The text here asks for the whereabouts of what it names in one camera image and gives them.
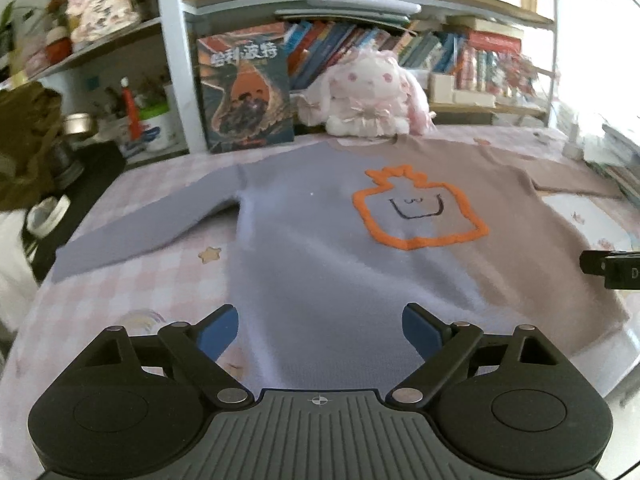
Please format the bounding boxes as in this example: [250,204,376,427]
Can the lavender and pink sweater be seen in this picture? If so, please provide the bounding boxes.
[53,136,628,391]

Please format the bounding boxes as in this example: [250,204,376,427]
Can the pink cartoon table mat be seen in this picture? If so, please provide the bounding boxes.
[0,127,640,411]

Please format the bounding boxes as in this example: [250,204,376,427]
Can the stack of books at right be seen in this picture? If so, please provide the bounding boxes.
[584,122,639,202]

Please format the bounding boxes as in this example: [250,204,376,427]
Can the row of colourful books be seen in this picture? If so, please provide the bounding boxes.
[284,15,524,94]

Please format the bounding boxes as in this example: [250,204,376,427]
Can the white storage box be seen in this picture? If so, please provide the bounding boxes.
[427,73,456,104]

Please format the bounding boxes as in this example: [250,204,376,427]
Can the Harry Potter book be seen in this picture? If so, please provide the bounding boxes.
[196,23,295,153]

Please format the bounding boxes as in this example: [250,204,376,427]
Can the pink plush bunny toy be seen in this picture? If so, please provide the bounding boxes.
[295,48,435,138]

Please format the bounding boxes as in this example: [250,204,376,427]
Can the brown plush toy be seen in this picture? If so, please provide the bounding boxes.
[0,81,62,211]

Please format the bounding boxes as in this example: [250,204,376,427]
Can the white wooden bookshelf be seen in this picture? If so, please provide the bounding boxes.
[0,0,561,162]

